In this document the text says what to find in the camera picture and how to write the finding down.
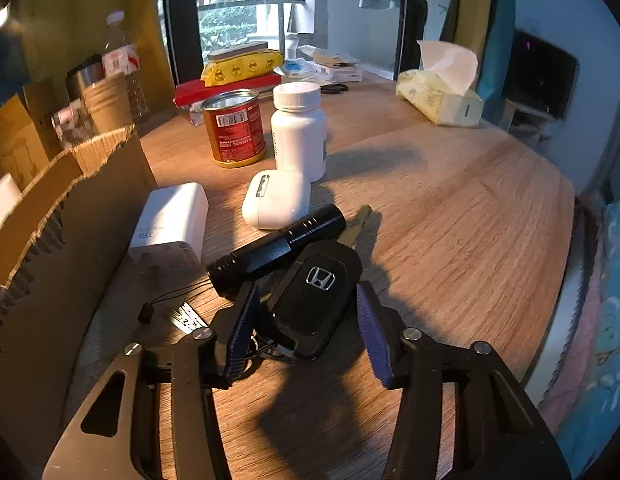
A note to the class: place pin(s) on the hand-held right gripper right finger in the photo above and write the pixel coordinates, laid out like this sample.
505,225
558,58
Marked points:
372,330

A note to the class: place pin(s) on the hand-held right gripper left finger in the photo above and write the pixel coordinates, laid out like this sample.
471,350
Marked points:
242,330

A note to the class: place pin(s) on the black car key fob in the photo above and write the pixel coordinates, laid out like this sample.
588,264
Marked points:
315,300

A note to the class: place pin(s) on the white charger adapter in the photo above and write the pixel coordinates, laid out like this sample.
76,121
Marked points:
169,225

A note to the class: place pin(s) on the white earbuds case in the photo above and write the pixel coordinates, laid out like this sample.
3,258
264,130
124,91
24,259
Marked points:
280,200

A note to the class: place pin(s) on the cardboard box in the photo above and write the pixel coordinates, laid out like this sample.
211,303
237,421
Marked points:
64,240

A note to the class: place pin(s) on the red tin can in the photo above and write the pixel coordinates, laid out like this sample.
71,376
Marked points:
234,130

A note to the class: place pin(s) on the white pill bottle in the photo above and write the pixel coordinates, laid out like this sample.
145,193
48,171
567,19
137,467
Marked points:
300,135

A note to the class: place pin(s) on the clear plastic case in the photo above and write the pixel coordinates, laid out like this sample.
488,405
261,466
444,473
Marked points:
192,112

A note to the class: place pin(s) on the blue printed blanket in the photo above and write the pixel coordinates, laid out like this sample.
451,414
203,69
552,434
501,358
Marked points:
600,360

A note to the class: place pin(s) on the pale yellow tissue pack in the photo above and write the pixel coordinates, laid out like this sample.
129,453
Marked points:
440,100

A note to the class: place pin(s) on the red flat box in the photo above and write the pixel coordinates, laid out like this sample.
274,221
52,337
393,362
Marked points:
194,92

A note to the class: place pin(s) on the black scissors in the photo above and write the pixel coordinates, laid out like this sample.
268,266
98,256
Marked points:
335,88

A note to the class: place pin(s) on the stack of brown paper cups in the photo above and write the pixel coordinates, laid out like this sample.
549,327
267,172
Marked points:
107,105

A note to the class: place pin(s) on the yellow wipes packet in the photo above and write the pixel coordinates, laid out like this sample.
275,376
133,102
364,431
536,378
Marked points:
239,67

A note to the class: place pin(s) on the printed glass jar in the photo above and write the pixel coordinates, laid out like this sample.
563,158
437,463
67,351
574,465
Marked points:
72,125

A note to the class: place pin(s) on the white computer desk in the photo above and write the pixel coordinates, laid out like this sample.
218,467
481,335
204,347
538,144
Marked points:
527,112

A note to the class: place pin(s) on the blue white packet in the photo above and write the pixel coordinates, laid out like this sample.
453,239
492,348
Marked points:
296,67

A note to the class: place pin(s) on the tan white small box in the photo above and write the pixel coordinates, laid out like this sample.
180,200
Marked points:
335,57

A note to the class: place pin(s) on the grey white flat device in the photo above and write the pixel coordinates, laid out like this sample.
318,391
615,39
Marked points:
239,49

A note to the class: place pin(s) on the brown lamp carton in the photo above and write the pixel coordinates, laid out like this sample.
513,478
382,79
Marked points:
19,145

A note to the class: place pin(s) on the steel tumbler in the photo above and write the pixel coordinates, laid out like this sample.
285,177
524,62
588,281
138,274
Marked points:
82,80

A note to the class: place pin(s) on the grey bed headboard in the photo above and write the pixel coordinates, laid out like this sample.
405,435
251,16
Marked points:
617,160

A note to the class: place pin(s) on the clear plastic water bottle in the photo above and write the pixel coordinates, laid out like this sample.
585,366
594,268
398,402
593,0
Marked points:
122,55

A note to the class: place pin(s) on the black monitor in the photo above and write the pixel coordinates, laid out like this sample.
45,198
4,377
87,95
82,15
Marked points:
540,75

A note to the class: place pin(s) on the balcony railing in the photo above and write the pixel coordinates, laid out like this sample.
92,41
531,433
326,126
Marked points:
281,20

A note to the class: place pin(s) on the teal curtain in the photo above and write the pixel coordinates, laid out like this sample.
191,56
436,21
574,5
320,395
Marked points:
7,70
500,35

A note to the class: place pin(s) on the yellow curtain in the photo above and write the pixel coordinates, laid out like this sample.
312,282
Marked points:
472,5
74,10

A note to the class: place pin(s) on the black sliding door frame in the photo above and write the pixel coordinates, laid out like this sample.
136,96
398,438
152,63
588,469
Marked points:
182,10

